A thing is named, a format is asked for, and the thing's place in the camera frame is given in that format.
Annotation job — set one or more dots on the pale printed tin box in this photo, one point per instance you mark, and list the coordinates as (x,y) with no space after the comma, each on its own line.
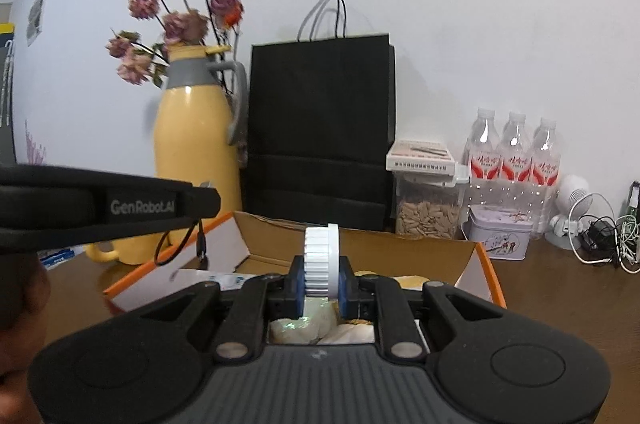
(500,234)

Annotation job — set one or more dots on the white crumpled plastic bag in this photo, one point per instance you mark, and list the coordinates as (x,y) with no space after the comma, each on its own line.
(300,329)

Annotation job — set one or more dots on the clear container of seeds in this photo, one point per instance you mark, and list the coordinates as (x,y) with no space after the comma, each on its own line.
(427,214)

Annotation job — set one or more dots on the yellow mug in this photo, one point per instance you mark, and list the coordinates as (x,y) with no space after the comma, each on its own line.
(102,254)

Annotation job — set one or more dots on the blue and white packet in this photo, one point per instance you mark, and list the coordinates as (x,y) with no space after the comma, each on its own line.
(60,257)

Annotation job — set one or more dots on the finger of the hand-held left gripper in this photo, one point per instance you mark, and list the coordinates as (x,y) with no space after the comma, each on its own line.
(206,202)

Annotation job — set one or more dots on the black power adapter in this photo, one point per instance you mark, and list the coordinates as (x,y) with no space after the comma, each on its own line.
(597,231)

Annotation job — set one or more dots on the clear plastic packet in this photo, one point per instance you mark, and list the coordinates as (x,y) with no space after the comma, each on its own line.
(220,280)

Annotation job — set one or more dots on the black paper bag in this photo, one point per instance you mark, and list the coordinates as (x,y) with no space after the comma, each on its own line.
(320,114)

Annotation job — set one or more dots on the white ribbed round lid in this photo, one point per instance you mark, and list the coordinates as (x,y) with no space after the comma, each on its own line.
(322,259)

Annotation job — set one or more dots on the framed wall picture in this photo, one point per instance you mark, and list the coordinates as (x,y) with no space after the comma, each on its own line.
(36,14)

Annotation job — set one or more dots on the yellow thermos jug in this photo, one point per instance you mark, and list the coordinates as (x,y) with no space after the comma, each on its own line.
(195,154)

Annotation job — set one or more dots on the flat white box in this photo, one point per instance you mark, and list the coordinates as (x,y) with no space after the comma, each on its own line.
(420,154)

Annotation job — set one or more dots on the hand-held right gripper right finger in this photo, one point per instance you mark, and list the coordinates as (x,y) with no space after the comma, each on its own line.
(343,289)

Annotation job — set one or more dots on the clear water bottle red label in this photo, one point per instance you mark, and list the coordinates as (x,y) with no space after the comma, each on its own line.
(482,144)
(515,144)
(545,154)

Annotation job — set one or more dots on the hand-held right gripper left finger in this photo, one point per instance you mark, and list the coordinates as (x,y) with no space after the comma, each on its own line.
(299,289)

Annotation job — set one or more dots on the pink wall decal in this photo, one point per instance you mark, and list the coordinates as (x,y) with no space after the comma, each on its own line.
(35,149)

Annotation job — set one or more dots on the dark panel with yellow top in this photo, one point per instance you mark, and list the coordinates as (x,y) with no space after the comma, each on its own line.
(5,129)

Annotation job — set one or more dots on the person's left hand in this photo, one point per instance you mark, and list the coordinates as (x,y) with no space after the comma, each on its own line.
(20,304)

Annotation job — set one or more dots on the orange-edged cardboard box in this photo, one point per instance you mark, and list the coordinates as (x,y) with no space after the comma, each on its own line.
(400,249)

